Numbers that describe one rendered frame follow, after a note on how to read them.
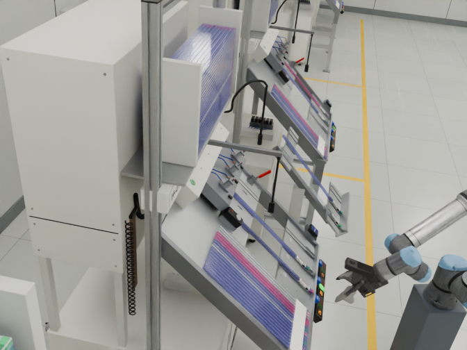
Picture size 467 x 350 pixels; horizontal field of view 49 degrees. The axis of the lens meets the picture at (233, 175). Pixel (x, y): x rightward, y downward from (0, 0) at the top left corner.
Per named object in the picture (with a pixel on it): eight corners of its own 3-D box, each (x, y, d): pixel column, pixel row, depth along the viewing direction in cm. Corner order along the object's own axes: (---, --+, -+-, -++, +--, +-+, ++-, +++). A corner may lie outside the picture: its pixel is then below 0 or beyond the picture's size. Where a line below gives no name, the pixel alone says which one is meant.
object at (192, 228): (253, 195, 225) (261, 189, 222) (219, 304, 170) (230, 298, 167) (201, 142, 216) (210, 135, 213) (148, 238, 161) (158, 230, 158)
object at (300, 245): (310, 248, 233) (316, 245, 232) (296, 369, 178) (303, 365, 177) (283, 220, 228) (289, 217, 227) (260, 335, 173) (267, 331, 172)
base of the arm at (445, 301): (448, 285, 242) (454, 270, 237) (463, 310, 230) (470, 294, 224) (418, 285, 240) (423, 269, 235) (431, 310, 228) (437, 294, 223)
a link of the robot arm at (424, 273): (420, 255, 203) (406, 244, 197) (438, 274, 194) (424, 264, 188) (406, 268, 205) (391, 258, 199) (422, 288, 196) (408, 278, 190)
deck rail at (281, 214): (308, 250, 237) (318, 244, 234) (307, 253, 235) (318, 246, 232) (202, 139, 218) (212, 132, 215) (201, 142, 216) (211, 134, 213)
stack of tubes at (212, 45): (231, 96, 201) (236, 27, 187) (196, 159, 158) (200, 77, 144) (199, 90, 203) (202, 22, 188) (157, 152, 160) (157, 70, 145)
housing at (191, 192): (206, 150, 218) (229, 132, 211) (171, 217, 177) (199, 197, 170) (192, 137, 215) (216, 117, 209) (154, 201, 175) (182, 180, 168)
